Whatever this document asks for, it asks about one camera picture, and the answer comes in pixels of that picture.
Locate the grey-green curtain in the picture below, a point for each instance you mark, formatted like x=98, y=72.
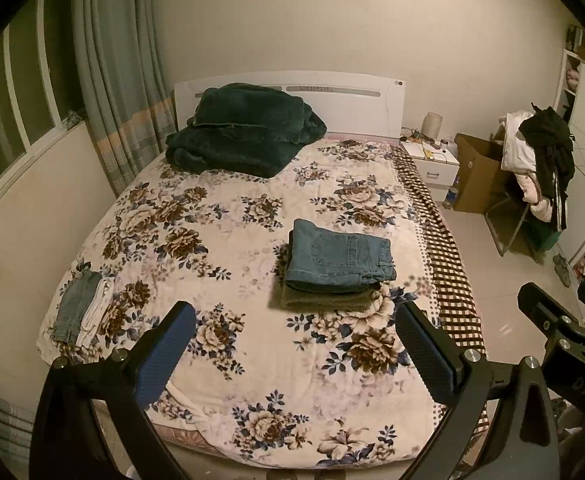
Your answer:
x=117, y=75

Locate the dark green plush blanket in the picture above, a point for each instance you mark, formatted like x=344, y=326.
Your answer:
x=242, y=130

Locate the white jacket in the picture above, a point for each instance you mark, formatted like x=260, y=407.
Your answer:
x=515, y=145

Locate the cardboard box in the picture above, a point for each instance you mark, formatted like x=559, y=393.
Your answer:
x=477, y=180

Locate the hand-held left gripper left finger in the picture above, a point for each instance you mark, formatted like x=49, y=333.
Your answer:
x=165, y=347

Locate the olive green folded pants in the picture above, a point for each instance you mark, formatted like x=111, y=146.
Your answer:
x=317, y=301

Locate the bed with floral cover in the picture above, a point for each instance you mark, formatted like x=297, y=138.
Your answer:
x=212, y=240

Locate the window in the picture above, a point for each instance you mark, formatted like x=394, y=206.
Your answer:
x=17, y=85

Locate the blue jeans pants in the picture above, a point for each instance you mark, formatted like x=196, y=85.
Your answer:
x=337, y=255

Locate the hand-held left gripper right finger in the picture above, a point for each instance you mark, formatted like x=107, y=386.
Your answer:
x=422, y=345

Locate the white headboard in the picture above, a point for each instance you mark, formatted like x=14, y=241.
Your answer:
x=352, y=105

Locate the brown checked sheet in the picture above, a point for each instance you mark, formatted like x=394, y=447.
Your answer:
x=447, y=270

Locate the white nightstand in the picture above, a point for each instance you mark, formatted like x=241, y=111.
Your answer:
x=435, y=167

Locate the cream jar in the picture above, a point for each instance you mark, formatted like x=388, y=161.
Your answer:
x=431, y=125

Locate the light denim folded pants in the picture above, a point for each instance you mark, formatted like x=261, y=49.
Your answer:
x=75, y=305

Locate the metal chair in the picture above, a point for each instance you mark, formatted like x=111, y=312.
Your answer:
x=510, y=220

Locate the grey shoe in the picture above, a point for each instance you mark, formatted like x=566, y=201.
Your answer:
x=562, y=270

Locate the pink garment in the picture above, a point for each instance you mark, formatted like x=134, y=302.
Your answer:
x=537, y=192

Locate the black garment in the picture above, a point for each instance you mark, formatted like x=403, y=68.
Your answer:
x=552, y=155

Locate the white folded garment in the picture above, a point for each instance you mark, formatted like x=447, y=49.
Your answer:
x=97, y=305

